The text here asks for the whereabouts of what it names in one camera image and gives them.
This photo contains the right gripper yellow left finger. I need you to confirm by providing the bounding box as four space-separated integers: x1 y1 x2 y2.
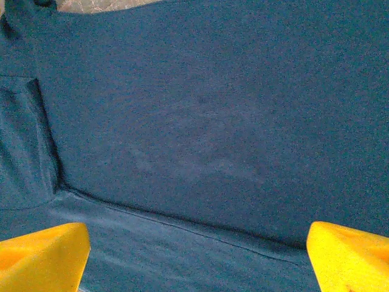
0 221 92 292

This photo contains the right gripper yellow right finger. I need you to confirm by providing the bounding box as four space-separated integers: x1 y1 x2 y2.
306 221 389 292

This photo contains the navy blue t-shirt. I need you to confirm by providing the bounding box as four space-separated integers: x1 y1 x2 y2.
0 0 389 292

